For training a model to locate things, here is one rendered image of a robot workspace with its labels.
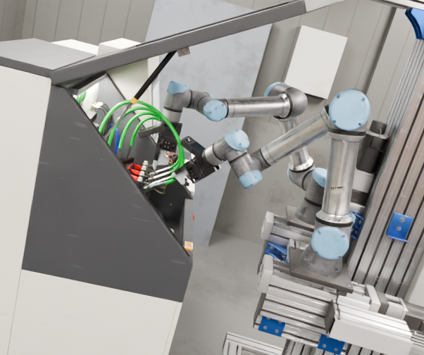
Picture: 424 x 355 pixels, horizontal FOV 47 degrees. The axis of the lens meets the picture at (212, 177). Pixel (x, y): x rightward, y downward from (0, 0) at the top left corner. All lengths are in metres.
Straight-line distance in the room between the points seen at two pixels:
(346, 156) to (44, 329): 1.23
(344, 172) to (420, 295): 0.68
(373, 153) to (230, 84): 2.26
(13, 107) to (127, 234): 0.55
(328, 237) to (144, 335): 0.78
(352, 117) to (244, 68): 2.59
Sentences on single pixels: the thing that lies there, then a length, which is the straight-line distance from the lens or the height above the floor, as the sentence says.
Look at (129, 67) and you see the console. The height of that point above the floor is 1.48.
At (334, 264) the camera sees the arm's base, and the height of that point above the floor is 1.09.
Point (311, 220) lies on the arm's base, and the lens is 2.22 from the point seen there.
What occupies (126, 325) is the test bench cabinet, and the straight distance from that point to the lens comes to 1.89.
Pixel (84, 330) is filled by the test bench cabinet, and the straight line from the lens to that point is 1.93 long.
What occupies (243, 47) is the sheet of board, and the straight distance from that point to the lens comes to 4.05.
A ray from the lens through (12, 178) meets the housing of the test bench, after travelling 1.73.
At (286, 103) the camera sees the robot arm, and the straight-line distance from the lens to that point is 1.96.
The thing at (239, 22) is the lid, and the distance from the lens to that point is 1.53.
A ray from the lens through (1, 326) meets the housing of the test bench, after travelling 2.00.
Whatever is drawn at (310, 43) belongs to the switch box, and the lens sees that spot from 4.10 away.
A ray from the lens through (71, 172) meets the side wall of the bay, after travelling 1.67.
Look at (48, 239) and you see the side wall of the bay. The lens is 1.77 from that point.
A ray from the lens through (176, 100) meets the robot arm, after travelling 1.88.
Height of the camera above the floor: 1.75
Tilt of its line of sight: 17 degrees down
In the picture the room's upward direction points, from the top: 15 degrees clockwise
